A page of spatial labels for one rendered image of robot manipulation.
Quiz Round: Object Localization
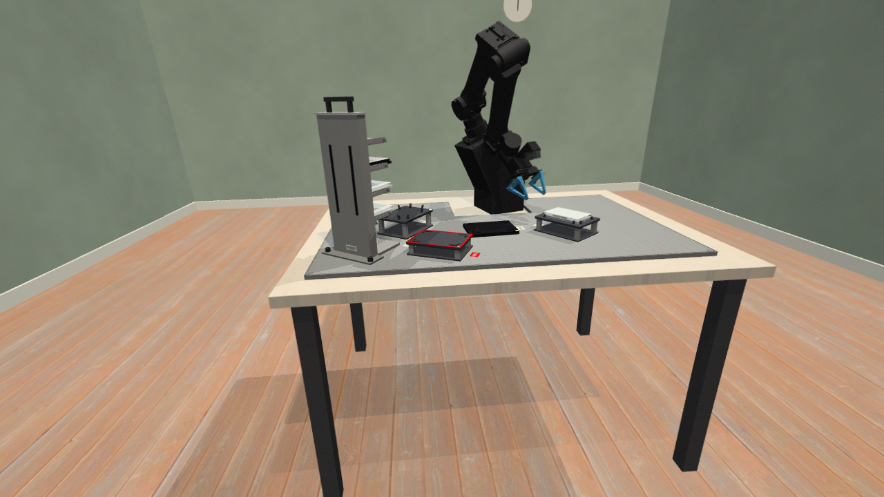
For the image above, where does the white well plate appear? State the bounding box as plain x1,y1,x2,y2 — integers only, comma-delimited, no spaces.
372,180,393,191
374,203,395,216
542,207,592,224

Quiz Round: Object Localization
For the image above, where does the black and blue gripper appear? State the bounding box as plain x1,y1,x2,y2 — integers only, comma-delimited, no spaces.
506,160,546,200

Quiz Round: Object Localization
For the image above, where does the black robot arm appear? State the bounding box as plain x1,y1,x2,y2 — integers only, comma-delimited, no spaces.
452,21,541,173

